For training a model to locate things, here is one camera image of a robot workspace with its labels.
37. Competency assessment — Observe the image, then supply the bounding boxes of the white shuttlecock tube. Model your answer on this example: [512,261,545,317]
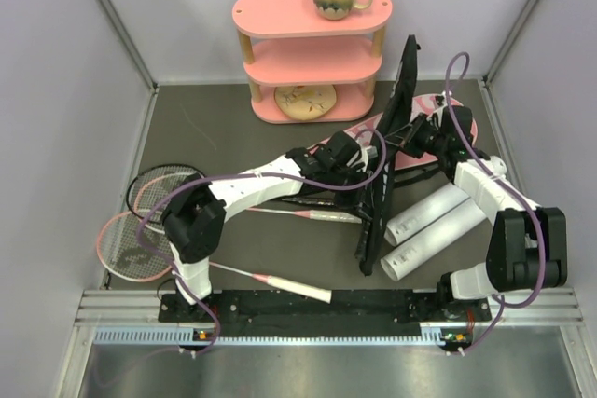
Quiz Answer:
[381,200,486,281]
[384,184,469,247]

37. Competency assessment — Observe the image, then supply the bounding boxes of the pink badminton racket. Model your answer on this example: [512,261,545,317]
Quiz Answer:
[96,212,332,304]

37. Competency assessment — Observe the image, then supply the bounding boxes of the pink racket bag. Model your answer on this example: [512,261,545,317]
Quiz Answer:
[285,95,478,180]

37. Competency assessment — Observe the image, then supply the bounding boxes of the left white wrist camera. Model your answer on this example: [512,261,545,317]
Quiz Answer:
[360,145,380,161]

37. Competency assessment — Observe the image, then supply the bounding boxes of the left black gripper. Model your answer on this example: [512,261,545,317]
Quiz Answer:
[324,164,375,220]

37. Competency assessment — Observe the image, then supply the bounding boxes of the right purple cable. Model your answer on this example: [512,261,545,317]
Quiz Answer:
[442,51,547,357]

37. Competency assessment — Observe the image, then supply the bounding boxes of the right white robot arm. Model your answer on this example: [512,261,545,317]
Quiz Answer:
[399,106,568,320]

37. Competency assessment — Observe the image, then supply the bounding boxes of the pink three-tier shelf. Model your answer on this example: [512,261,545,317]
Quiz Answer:
[231,0,393,124]

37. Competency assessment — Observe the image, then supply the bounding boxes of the black badminton racket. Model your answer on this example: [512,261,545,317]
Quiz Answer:
[126,164,361,224]

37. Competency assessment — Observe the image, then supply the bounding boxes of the black Crossway racket bag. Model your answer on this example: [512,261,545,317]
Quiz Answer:
[355,34,420,277]

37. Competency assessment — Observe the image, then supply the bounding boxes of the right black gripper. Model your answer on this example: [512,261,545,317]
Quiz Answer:
[382,113,447,160]

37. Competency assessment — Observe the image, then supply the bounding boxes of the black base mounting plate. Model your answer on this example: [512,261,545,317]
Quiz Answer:
[158,289,463,337]

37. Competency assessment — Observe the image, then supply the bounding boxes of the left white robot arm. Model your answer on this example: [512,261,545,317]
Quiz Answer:
[161,131,382,321]

